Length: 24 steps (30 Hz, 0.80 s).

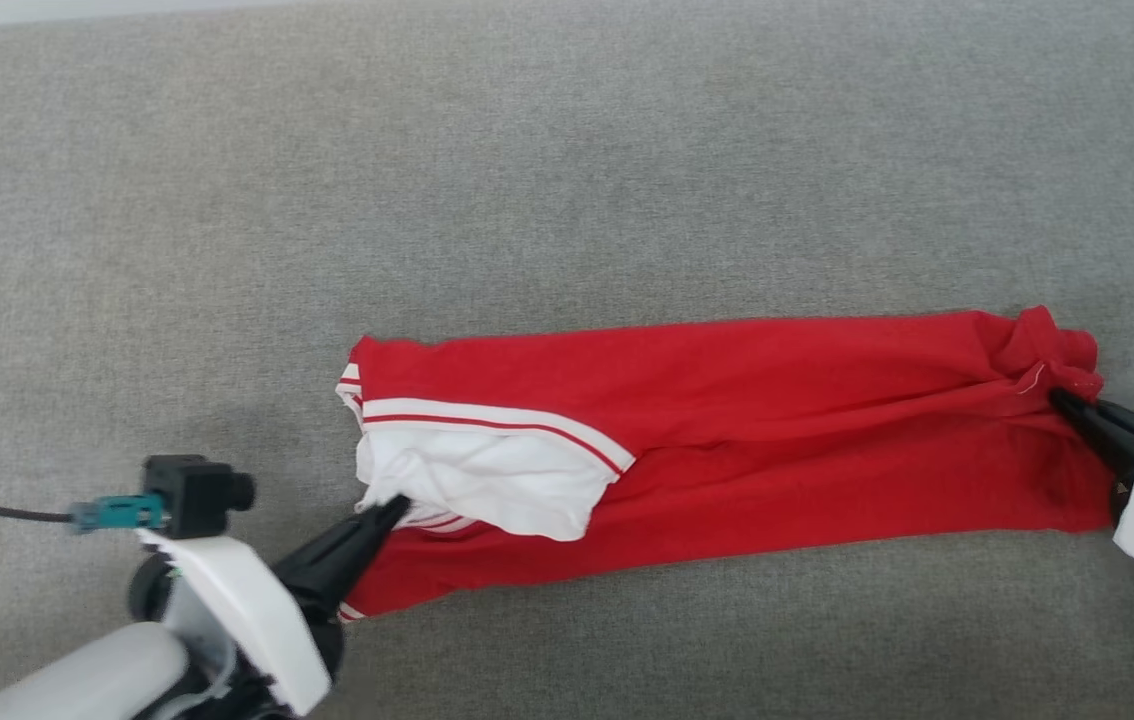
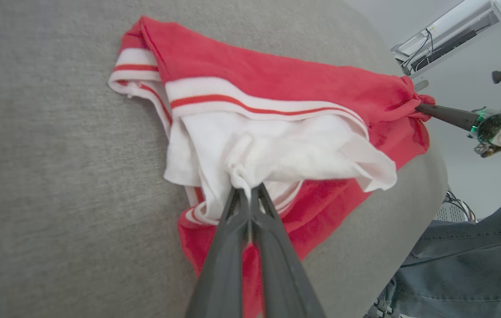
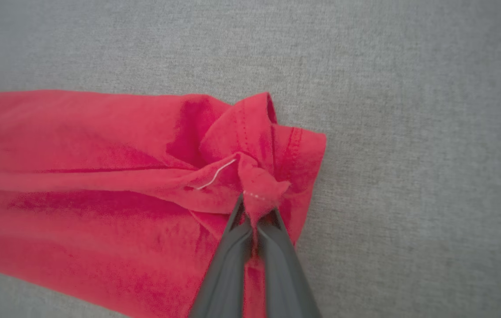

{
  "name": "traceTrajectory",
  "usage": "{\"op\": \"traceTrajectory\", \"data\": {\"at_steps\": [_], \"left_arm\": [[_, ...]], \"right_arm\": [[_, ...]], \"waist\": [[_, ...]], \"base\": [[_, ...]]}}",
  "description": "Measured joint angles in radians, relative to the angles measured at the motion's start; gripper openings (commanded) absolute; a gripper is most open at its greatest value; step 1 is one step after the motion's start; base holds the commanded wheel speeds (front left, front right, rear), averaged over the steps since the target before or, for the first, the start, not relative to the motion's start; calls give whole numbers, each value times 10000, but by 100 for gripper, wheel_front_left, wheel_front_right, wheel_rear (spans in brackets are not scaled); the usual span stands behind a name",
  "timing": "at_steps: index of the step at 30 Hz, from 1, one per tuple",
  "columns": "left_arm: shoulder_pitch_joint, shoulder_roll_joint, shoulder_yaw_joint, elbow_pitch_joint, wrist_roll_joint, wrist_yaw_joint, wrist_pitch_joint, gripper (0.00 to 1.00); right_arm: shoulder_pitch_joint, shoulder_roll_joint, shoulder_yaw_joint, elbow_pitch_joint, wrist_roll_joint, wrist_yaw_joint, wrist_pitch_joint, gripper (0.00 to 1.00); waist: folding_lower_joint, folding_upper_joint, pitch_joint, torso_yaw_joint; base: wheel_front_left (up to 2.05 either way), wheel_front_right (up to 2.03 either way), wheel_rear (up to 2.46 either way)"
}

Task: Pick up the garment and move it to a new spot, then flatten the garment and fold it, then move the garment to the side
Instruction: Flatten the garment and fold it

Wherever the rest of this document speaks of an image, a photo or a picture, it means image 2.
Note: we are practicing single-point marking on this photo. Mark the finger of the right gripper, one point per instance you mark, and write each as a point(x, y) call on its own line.
point(453, 116)

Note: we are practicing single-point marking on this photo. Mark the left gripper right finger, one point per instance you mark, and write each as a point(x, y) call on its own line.
point(281, 274)

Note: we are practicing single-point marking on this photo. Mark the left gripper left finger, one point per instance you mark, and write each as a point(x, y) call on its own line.
point(226, 265)

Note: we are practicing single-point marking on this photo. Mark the black power strip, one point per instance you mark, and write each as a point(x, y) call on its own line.
point(453, 44)

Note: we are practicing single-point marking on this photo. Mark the grey fabric sofa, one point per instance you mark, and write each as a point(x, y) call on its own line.
point(56, 154)

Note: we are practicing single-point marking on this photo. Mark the red and white garment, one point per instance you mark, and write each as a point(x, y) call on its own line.
point(255, 66)

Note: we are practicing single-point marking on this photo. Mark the grey denim jeans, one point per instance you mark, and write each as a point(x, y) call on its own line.
point(476, 265)

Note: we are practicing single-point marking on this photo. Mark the white shelf unit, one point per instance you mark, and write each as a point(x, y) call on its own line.
point(453, 20)

